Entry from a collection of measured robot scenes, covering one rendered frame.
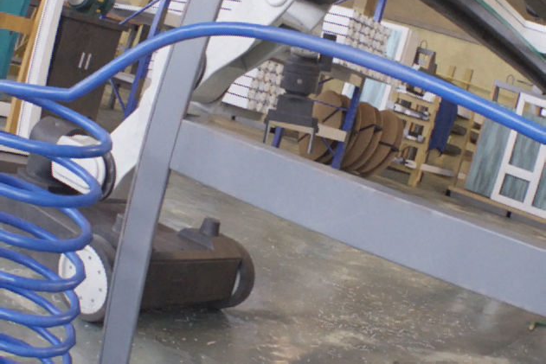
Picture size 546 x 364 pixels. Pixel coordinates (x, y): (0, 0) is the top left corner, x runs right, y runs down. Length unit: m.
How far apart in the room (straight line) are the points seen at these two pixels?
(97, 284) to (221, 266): 0.43
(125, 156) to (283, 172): 1.39
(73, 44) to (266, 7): 3.26
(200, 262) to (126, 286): 1.28
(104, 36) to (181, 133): 4.46
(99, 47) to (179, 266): 3.32
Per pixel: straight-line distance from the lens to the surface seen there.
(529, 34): 1.72
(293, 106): 1.87
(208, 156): 0.47
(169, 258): 1.69
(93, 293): 1.59
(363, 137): 7.75
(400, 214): 0.39
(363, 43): 6.25
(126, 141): 1.81
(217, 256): 1.86
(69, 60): 4.80
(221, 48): 1.68
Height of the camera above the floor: 0.59
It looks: 4 degrees down
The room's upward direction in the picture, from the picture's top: 17 degrees clockwise
